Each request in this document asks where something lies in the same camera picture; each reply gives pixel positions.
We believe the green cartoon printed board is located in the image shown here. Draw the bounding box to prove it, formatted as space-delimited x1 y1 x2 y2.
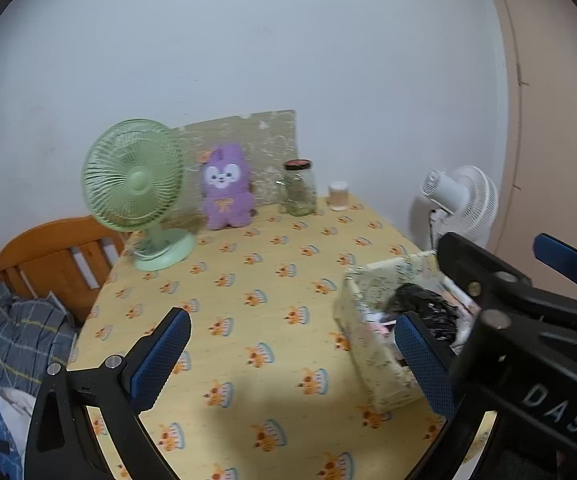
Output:
168 109 299 235

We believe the cotton swab container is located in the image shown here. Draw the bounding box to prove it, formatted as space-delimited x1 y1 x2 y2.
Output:
329 182 350 212

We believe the black plastic bag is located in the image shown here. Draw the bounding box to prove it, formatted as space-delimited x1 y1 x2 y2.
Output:
386 283 462 346

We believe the green desk fan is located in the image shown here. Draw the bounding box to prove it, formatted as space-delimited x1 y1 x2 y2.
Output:
82 119 196 272

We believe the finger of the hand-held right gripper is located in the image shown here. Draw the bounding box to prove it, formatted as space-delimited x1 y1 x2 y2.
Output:
533 233 577 306
436 232 577 342

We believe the purple plush toy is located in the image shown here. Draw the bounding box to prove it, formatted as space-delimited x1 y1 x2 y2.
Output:
199 143 255 231

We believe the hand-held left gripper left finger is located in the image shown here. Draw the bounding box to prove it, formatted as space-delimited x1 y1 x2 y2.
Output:
24 307 192 480

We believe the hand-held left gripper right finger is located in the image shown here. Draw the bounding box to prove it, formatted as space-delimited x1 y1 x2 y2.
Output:
393 311 497 480

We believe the wooden bed headboard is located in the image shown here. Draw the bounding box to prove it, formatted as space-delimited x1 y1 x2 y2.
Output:
0 216 132 323

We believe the clear zip bag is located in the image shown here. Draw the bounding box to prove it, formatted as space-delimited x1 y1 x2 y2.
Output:
439 277 482 311

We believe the beige door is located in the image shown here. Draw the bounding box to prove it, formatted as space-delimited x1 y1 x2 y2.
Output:
483 0 577 291

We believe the grey plaid pillow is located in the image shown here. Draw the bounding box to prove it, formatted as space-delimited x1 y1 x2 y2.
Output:
0 282 79 396

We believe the white standing fan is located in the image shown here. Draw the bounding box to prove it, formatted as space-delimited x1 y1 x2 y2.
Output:
409 165 499 251

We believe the glass jar with dark lid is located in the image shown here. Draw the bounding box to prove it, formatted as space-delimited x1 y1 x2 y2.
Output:
278 159 318 217

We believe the yellow cartoon paper box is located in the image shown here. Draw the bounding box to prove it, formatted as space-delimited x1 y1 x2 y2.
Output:
333 252 484 413

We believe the yellow cake print tablecloth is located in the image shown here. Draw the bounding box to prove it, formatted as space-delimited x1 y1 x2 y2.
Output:
66 195 499 480

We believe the white cloth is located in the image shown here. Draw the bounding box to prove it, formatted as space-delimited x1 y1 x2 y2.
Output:
0 387 36 461

